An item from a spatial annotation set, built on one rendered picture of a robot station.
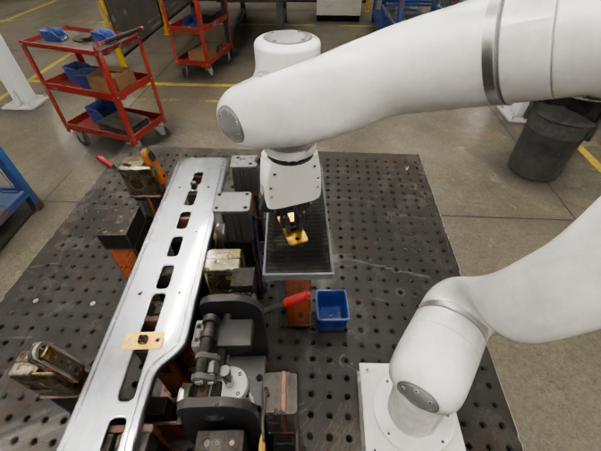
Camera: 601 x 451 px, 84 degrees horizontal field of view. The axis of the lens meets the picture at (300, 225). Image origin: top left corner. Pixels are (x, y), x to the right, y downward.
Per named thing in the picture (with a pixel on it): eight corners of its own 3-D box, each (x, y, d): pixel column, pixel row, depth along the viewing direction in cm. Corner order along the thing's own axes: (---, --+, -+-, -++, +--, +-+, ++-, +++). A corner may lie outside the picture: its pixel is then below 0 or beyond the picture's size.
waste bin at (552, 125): (488, 152, 305) (527, 70, 253) (548, 153, 303) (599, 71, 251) (510, 185, 269) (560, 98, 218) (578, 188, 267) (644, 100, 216)
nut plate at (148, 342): (121, 350, 70) (119, 347, 69) (127, 333, 73) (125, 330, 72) (161, 349, 70) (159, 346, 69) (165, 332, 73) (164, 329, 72)
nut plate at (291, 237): (276, 216, 68) (276, 212, 67) (294, 212, 68) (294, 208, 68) (290, 246, 62) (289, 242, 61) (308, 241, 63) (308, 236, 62)
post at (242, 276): (251, 346, 102) (232, 266, 73) (267, 346, 102) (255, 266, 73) (249, 363, 98) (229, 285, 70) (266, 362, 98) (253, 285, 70)
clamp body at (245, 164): (242, 226, 138) (229, 152, 112) (269, 226, 138) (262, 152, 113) (240, 244, 131) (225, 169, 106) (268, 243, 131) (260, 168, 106)
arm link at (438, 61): (470, 157, 24) (225, 160, 44) (520, 85, 33) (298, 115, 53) (462, 18, 20) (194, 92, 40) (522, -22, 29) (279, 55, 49)
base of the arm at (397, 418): (447, 377, 87) (465, 342, 74) (461, 463, 73) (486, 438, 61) (373, 368, 90) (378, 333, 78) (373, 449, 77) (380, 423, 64)
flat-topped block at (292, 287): (285, 301, 113) (280, 201, 81) (309, 300, 113) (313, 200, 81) (285, 327, 106) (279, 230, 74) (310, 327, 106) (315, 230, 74)
